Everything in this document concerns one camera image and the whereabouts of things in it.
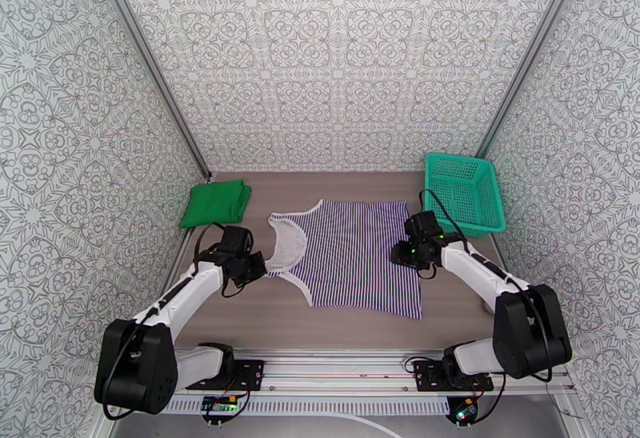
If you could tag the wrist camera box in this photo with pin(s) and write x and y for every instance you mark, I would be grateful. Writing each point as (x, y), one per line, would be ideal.
(235, 239)
(422, 224)

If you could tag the aluminium frame post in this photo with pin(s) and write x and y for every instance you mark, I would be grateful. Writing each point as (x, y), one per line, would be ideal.
(534, 51)
(150, 61)

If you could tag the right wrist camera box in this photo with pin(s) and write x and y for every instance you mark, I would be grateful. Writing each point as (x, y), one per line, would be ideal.
(422, 224)

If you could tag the aluminium mounting rail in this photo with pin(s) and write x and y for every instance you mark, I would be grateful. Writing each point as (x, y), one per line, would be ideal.
(340, 366)

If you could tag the purple white striped tank top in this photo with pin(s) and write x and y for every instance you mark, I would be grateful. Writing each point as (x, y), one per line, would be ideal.
(350, 261)

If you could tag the teal plastic laundry basket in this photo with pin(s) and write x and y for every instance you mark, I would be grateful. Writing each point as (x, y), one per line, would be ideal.
(465, 191)

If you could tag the green shirt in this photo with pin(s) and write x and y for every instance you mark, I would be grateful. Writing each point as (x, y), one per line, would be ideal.
(215, 201)

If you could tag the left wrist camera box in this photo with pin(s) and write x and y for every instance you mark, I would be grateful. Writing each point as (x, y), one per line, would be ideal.
(235, 239)

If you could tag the small circuit board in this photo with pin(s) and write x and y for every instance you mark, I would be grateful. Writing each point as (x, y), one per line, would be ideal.
(220, 405)
(462, 414)

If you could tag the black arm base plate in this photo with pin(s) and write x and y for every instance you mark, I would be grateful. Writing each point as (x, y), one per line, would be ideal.
(250, 374)
(425, 376)

